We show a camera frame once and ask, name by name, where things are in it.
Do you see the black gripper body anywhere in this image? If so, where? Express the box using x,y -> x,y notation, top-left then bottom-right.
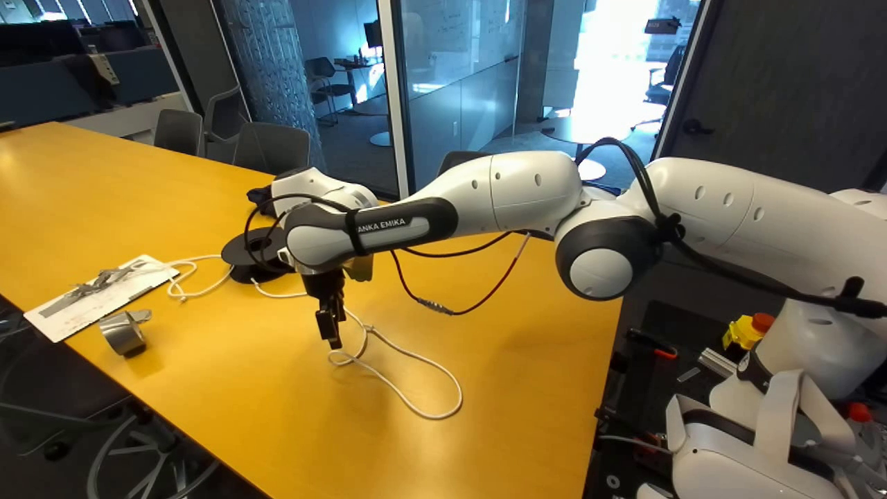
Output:
303,265 -> 352,319

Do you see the long white rope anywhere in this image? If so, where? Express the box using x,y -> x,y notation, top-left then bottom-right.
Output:
247,271 -> 466,423

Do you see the black filament spool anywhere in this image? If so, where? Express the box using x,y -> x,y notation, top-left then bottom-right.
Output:
220,224 -> 301,285

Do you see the dark grey office chair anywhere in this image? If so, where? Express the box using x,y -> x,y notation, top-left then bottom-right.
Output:
152,106 -> 209,159
231,118 -> 313,177
441,149 -> 495,174
202,85 -> 252,141

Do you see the small grey adapter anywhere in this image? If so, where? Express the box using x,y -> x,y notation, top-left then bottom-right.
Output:
97,307 -> 156,361

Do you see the black lounge chair behind glass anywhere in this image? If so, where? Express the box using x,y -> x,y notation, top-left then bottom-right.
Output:
303,53 -> 359,107

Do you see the office chair grey star base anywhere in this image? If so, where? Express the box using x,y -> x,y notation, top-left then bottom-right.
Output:
86,411 -> 224,499

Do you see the round white table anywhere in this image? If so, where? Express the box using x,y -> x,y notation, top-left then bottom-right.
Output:
578,159 -> 610,186

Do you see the yellow red emergency button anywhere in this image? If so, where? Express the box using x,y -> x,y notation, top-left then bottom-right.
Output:
722,310 -> 777,355

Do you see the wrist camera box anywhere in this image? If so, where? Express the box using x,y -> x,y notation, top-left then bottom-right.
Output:
345,252 -> 378,285

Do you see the short white string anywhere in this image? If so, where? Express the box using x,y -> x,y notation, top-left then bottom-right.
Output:
163,252 -> 238,304

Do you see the black clamp red handle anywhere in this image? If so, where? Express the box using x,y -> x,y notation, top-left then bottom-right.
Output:
619,326 -> 683,411

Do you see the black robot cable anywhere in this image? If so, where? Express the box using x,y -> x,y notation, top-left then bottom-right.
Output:
244,136 -> 887,321

